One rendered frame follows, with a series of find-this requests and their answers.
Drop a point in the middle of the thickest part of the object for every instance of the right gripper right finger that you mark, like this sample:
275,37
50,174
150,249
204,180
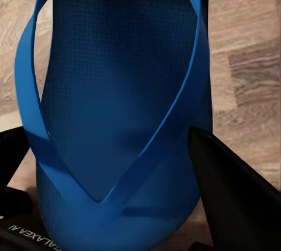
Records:
243,210

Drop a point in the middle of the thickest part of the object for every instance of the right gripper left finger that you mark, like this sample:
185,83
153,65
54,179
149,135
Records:
14,146

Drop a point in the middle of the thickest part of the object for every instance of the sandal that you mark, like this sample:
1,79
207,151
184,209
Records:
125,81

